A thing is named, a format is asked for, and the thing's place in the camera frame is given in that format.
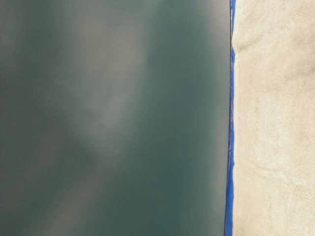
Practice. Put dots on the light green bath towel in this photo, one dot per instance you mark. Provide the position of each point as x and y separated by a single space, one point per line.
274 118

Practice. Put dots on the blue table cloth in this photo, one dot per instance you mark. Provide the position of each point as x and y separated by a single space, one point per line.
228 221

